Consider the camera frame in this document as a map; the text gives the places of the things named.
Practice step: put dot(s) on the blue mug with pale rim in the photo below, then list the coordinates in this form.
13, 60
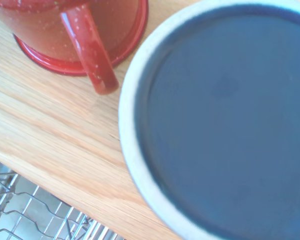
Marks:
227, 125

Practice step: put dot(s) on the red enamel mug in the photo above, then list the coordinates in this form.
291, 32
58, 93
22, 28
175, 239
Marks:
40, 30

